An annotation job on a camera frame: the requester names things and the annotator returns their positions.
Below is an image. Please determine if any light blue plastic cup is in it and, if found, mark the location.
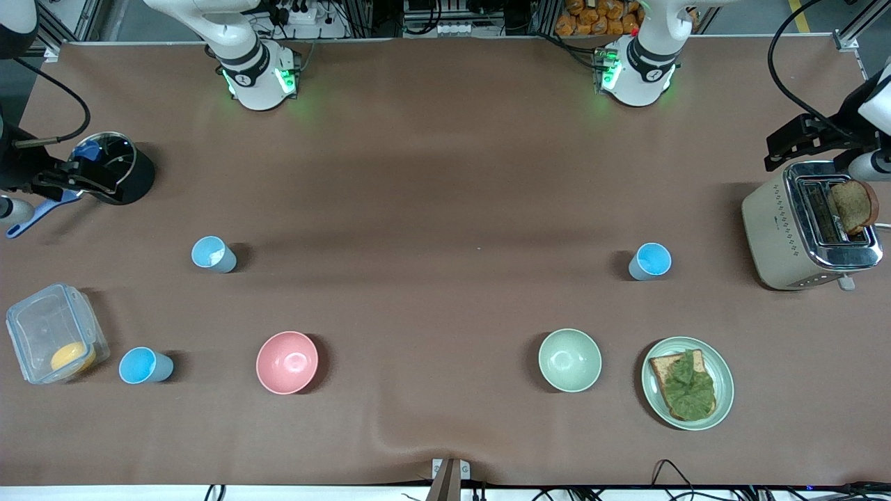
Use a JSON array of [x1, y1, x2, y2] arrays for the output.
[[118, 347, 175, 385], [191, 236, 237, 273], [629, 242, 673, 282]]

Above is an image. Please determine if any glass lid with blue knob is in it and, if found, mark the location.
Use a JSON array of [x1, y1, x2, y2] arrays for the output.
[[70, 136, 135, 190]]

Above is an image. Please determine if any dark toast slice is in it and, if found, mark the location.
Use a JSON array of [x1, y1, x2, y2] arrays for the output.
[[828, 180, 880, 236]]

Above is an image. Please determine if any cream and chrome toaster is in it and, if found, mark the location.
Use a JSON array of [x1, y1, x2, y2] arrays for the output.
[[741, 161, 884, 292]]

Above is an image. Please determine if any clear plastic food container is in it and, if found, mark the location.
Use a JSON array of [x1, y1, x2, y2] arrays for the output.
[[6, 283, 111, 385]]

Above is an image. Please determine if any orange round food piece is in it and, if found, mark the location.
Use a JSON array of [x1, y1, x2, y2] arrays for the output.
[[50, 341, 97, 374]]

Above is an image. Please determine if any bag of orange buns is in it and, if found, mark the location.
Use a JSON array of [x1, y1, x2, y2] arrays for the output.
[[555, 0, 648, 38]]

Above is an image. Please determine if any pale green plate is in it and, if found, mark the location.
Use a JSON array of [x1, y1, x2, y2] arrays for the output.
[[641, 337, 735, 431]]

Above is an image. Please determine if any brown bread slice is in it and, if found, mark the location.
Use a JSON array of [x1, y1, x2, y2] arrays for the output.
[[649, 349, 718, 422]]

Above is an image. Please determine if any green lettuce leaf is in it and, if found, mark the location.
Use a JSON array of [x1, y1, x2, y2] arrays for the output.
[[659, 350, 717, 421]]

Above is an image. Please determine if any white power strip with plugs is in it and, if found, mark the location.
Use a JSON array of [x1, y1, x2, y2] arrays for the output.
[[274, 3, 321, 26]]

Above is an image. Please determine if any pink bowl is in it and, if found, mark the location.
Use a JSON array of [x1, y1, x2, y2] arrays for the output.
[[256, 331, 320, 395]]

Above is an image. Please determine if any pale green bowl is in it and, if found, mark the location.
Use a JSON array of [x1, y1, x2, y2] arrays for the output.
[[538, 328, 603, 393]]

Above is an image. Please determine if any brown table mat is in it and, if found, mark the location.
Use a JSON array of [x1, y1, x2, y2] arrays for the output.
[[0, 36, 891, 488]]

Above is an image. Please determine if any black saucepan with blue handle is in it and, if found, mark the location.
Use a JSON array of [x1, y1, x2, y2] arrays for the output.
[[6, 132, 156, 239]]

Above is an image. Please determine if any thin black looped cable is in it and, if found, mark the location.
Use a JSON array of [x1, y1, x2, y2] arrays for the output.
[[650, 459, 698, 501]]

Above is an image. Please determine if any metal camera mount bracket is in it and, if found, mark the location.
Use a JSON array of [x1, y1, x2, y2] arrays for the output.
[[432, 458, 471, 501]]

